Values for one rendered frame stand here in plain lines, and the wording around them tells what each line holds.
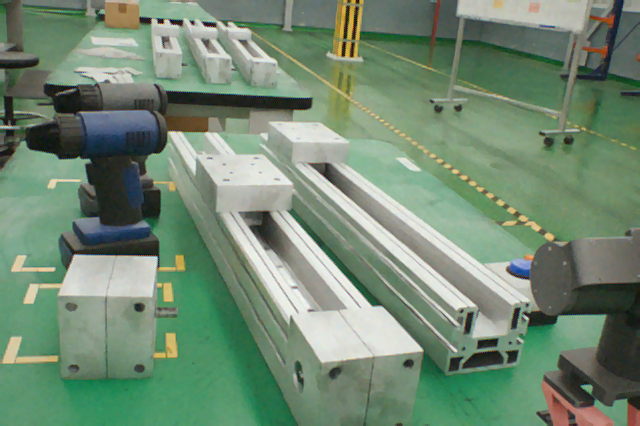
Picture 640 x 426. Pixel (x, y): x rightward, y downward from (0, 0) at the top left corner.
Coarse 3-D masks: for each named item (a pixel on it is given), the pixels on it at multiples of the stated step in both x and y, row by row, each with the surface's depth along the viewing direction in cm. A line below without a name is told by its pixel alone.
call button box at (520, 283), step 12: (492, 264) 93; (504, 264) 93; (504, 276) 89; (516, 276) 89; (528, 276) 89; (516, 288) 86; (528, 288) 87; (528, 312) 89; (540, 312) 89; (528, 324) 89; (540, 324) 90
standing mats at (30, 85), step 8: (24, 72) 686; (32, 72) 687; (40, 72) 692; (48, 72) 696; (24, 80) 641; (32, 80) 645; (40, 80) 649; (16, 88) 601; (24, 88) 605; (32, 88) 608; (40, 88) 612; (16, 96) 572; (24, 96) 574; (32, 96) 577; (40, 96) 579; (48, 96) 581; (0, 136) 444; (0, 160) 395; (0, 168) 381
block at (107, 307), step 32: (96, 256) 75; (64, 288) 67; (96, 288) 67; (128, 288) 68; (64, 320) 66; (96, 320) 67; (128, 320) 68; (64, 352) 68; (96, 352) 68; (128, 352) 69
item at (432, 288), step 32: (288, 160) 126; (320, 192) 111; (352, 192) 117; (320, 224) 112; (352, 224) 99; (384, 224) 106; (416, 224) 98; (352, 256) 100; (384, 256) 92; (416, 256) 86; (448, 256) 88; (384, 288) 90; (416, 288) 83; (448, 288) 78; (480, 288) 82; (512, 288) 80; (416, 320) 82; (448, 320) 76; (480, 320) 80; (512, 320) 78; (448, 352) 75; (480, 352) 81; (512, 352) 80
